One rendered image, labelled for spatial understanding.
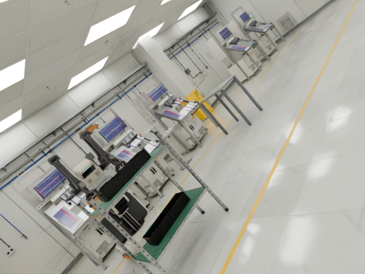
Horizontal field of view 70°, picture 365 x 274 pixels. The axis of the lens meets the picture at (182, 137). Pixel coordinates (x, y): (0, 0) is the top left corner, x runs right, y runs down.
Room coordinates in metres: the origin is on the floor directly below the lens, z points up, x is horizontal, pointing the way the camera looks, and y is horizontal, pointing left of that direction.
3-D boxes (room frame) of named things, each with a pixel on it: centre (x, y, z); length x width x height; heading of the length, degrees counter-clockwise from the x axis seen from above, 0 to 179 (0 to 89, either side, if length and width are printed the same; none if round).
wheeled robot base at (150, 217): (3.33, 1.25, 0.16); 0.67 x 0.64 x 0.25; 34
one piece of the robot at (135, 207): (3.41, 1.30, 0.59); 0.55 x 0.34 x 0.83; 124
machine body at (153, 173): (5.36, 1.06, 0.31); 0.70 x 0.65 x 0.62; 126
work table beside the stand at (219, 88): (4.65, -1.01, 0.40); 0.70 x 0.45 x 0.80; 29
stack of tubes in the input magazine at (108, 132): (5.29, 0.94, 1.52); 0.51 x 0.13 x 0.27; 126
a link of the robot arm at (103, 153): (3.07, 0.81, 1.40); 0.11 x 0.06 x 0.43; 124
